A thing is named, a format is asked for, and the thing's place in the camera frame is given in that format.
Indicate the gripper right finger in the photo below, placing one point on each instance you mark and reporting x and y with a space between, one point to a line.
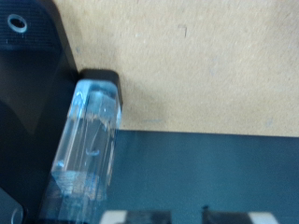
236 218

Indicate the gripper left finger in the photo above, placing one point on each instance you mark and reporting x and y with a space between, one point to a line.
140 217

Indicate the black Keurig coffee machine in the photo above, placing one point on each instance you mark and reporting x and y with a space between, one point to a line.
28 109

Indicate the clear water tank black lid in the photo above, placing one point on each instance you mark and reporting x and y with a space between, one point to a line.
90 140

